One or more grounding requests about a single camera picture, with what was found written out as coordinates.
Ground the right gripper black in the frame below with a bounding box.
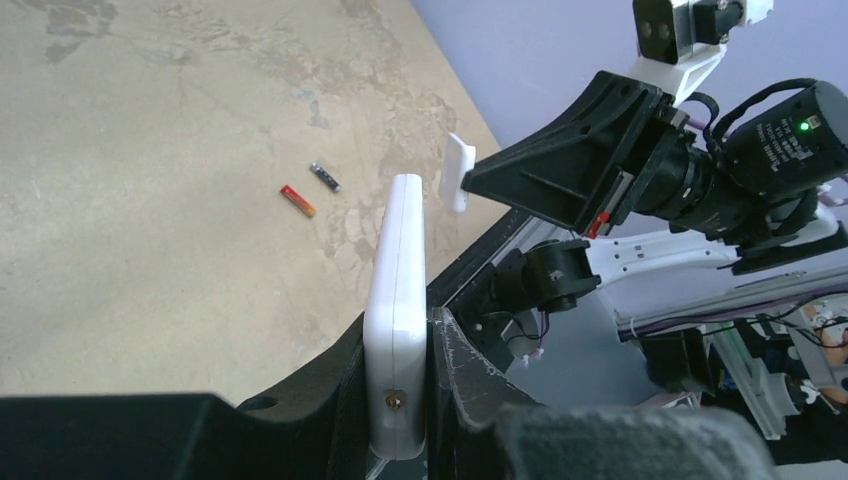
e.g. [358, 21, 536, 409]
[461, 71, 719, 238]

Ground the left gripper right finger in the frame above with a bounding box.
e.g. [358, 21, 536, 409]
[427, 308, 776, 479]

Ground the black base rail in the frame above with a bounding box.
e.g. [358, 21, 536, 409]
[427, 210, 550, 372]

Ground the red AAA battery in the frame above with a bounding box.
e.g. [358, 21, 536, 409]
[280, 184, 316, 218]

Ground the red white remote control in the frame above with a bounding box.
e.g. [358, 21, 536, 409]
[363, 174, 428, 460]

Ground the white battery cover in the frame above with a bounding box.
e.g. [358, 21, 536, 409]
[438, 132, 477, 214]

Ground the black AAA battery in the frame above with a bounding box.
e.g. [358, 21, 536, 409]
[309, 162, 341, 193]

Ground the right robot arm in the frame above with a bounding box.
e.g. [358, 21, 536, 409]
[455, 71, 847, 338]

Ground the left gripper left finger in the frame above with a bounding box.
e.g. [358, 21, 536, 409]
[1, 321, 368, 479]

